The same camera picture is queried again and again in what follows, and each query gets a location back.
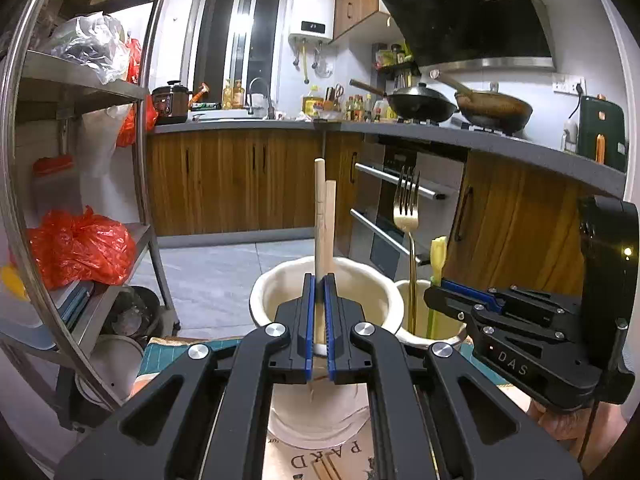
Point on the kitchen faucet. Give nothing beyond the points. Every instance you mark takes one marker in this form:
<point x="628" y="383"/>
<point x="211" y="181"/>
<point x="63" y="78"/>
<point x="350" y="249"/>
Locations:
<point x="260" y="95"/>

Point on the small white ceramic jar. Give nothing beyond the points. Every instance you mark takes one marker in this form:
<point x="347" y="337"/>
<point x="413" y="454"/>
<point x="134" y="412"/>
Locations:
<point x="402" y="312"/>

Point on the wooden chopstick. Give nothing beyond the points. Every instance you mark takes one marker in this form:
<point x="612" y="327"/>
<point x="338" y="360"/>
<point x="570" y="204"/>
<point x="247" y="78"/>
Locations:
<point x="330" y="230"/>
<point x="320" y="210"/>

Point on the large red plastic bag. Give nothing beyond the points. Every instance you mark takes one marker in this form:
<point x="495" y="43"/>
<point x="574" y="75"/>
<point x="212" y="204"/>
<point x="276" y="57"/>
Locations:
<point x="80" y="245"/>

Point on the wooden wall cabinet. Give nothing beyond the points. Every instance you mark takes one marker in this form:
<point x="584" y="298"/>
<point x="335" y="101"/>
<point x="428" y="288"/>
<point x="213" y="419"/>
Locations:
<point x="355" y="5"/>

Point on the orange kitchen brush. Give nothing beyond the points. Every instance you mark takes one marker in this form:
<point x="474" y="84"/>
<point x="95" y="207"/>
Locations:
<point x="199" y="94"/>

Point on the orange bottles by sink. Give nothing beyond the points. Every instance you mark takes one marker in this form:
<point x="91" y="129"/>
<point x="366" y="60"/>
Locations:
<point x="234" y="95"/>

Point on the hanging red plastic bag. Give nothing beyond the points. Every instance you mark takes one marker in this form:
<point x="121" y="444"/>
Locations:
<point x="135" y="60"/>

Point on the white wall socket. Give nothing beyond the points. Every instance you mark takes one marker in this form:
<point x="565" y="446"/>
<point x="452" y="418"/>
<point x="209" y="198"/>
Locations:
<point x="567" y="84"/>

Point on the row of condiment bottles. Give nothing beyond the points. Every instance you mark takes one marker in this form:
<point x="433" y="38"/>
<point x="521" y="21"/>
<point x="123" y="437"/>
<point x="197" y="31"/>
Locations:
<point x="367" y="109"/>

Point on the kitchen window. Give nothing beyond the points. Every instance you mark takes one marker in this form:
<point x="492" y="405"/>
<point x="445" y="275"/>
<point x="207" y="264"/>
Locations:
<point x="235" y="35"/>

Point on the built-in oven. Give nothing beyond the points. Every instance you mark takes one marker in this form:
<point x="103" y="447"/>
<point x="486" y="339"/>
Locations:
<point x="380" y="200"/>

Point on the white plastic bag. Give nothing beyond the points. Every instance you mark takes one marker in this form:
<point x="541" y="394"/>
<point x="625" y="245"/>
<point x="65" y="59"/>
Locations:
<point x="107" y="150"/>

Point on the yellow oil bottle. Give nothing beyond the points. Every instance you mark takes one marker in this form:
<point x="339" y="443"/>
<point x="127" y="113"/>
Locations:
<point x="312" y="102"/>

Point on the stack of metal pots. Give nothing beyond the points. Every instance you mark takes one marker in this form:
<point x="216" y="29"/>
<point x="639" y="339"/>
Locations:
<point x="120" y="345"/>

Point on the person's right hand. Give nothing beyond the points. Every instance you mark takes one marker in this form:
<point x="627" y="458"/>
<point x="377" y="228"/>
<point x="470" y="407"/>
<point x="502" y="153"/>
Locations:
<point x="570" y="432"/>

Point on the grey kitchen countertop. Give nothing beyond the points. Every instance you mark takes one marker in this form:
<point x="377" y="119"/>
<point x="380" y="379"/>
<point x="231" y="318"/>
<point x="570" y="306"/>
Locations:
<point x="500" y="147"/>

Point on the printed tablecloth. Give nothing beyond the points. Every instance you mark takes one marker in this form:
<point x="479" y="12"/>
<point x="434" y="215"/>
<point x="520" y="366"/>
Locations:
<point x="165" y="360"/>

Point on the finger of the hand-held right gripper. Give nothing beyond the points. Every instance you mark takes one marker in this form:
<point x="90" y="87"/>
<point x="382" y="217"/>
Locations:
<point x="447" y="305"/>
<point x="470" y="292"/>

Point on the dark red pressure cooker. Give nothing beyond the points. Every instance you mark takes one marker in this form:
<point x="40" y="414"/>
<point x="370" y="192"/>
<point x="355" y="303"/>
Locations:
<point x="170" y="105"/>

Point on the clear plastic bag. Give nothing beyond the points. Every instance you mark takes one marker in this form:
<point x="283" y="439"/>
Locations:
<point x="90" y="42"/>

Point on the brown wok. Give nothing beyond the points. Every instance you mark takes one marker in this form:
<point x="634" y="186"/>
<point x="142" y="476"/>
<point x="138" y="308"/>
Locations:
<point x="495" y="110"/>

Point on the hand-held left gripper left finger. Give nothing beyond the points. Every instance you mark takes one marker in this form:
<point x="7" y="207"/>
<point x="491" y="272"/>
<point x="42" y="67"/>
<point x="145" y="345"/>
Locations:
<point x="310" y="312"/>

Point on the black wok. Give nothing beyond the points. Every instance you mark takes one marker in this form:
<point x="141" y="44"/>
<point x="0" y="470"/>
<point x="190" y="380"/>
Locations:
<point x="422" y="102"/>

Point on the knife block with scissors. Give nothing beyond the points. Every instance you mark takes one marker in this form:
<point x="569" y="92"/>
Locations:
<point x="332" y="97"/>

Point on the black range hood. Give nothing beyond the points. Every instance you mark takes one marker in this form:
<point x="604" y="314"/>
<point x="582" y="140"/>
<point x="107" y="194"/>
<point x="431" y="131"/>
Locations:
<point x="465" y="10"/>

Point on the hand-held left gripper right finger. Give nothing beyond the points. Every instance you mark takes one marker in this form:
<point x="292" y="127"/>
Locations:
<point x="330" y="320"/>

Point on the white water heater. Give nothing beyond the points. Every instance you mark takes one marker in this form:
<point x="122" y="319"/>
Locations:
<point x="312" y="10"/>

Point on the stainless steel rack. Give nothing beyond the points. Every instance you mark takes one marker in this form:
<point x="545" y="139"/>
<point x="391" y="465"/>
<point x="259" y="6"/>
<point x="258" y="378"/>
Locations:
<point x="30" y="125"/>

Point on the gold fork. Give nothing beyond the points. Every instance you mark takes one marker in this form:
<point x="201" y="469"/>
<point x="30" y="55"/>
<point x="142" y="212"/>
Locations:
<point x="406" y="210"/>

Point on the wall spice rack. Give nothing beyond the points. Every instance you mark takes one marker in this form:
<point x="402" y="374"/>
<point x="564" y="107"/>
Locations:
<point x="397" y="62"/>

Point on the wooden base cabinet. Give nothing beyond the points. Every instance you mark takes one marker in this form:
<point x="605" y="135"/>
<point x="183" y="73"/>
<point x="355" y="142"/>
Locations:
<point x="225" y="185"/>

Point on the large white ceramic jar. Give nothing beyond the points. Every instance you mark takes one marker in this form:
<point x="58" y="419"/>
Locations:
<point x="272" y="300"/>

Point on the dark green air fryer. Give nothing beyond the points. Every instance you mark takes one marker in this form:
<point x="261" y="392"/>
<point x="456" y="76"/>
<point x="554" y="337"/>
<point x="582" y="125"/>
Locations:
<point x="602" y="130"/>

